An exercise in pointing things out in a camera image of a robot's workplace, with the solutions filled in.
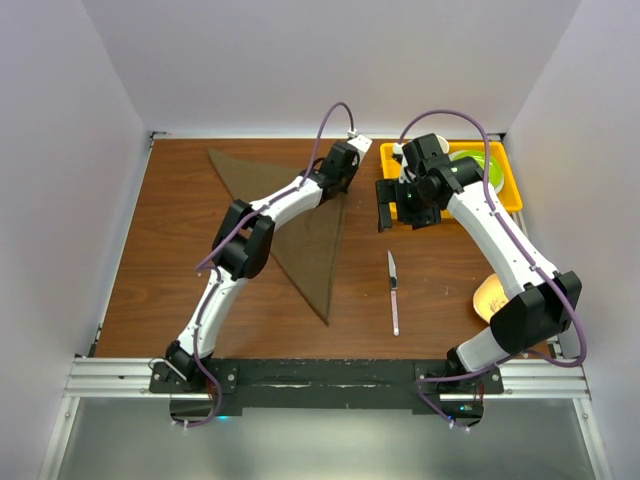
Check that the brown cloth napkin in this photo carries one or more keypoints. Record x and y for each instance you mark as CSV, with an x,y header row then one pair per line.
x,y
306,247

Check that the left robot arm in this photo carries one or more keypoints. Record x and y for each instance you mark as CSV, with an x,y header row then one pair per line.
x,y
242,246

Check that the yellow plastic tray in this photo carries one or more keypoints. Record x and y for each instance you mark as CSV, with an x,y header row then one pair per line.
x,y
509,196

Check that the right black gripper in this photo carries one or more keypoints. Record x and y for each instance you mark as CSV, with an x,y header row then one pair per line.
x,y
390,191

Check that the knife with pink handle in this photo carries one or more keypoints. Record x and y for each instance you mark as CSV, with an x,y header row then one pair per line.
x,y
393,279

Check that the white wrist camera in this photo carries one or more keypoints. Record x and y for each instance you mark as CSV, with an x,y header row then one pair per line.
x,y
361,142
399,157

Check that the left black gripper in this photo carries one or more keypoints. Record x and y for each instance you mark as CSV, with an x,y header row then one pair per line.
x,y
352,172

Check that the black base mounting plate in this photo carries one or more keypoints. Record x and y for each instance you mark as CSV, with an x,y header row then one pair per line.
x,y
401,384

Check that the green plate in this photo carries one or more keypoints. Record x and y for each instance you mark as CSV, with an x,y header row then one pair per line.
x,y
496,175

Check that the yellow panda bowl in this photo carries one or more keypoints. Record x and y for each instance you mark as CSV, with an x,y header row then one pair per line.
x,y
489,298

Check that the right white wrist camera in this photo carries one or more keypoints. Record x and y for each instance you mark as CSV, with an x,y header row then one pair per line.
x,y
399,157

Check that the pale green mug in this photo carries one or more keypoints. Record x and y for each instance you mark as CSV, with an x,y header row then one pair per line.
x,y
443,143

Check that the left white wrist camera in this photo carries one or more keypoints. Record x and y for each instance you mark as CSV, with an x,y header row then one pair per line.
x,y
361,142

